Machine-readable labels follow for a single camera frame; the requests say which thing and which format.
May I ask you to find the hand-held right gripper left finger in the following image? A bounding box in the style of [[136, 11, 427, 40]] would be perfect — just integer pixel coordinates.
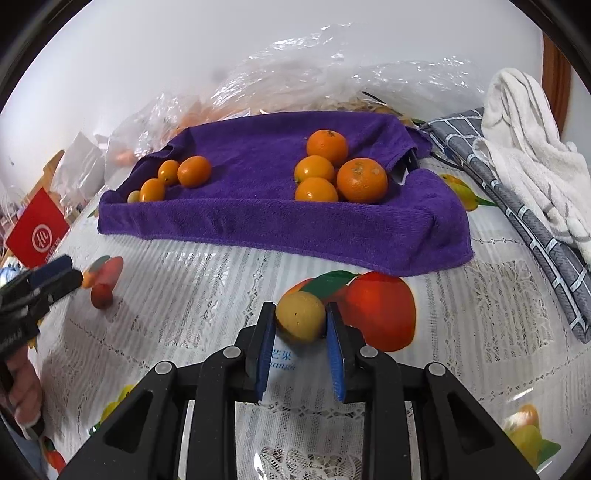
[[59, 301, 277, 480]]

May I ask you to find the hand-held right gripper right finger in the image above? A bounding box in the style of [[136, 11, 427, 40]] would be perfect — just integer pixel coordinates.
[[325, 302, 541, 480]]

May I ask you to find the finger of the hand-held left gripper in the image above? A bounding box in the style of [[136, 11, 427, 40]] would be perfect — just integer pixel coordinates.
[[30, 255, 74, 284], [34, 270, 84, 306]]

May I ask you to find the small red fruit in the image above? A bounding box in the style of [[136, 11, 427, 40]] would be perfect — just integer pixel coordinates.
[[90, 282, 114, 309]]

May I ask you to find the yellow round fruit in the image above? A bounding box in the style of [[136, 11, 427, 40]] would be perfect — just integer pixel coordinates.
[[275, 291, 327, 343]]

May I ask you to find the orange kumquat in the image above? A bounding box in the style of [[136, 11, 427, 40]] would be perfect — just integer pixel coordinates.
[[177, 155, 212, 188], [157, 159, 181, 186], [139, 178, 167, 203]]

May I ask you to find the orange tangerine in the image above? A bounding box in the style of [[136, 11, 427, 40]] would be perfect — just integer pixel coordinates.
[[306, 129, 349, 167], [294, 155, 336, 185], [294, 176, 340, 203]]

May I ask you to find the large bumpy tangerine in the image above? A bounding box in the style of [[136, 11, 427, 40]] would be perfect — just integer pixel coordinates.
[[335, 157, 389, 205]]

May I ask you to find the person's left hand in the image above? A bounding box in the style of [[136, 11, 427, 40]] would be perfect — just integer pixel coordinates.
[[8, 353, 45, 425]]

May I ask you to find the red box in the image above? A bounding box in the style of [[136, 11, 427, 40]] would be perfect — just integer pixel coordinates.
[[5, 186, 71, 269]]

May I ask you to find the brown cardboard box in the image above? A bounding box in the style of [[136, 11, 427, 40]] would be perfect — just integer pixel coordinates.
[[27, 150, 66, 197]]

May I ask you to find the white plastic bag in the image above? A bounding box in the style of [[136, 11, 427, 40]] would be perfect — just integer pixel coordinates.
[[50, 131, 110, 209]]

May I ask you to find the purple towel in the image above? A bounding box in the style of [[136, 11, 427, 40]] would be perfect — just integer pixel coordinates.
[[96, 111, 476, 278]]

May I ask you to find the small clear plastic bag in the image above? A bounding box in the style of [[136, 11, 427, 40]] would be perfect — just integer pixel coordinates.
[[105, 91, 206, 163]]

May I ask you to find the black flat object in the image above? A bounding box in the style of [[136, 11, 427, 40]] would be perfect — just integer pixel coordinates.
[[392, 148, 420, 184]]

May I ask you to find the grey checked cloth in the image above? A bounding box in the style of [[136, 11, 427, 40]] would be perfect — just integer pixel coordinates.
[[422, 108, 591, 345]]

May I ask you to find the large clear plastic bag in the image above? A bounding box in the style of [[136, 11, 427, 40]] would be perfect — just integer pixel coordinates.
[[203, 23, 465, 127]]

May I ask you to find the white striped towel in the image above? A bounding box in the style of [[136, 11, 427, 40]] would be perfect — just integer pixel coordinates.
[[473, 68, 591, 265]]

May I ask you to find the brown wooden door frame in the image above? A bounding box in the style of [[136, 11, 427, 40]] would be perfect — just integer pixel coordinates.
[[542, 33, 574, 145]]

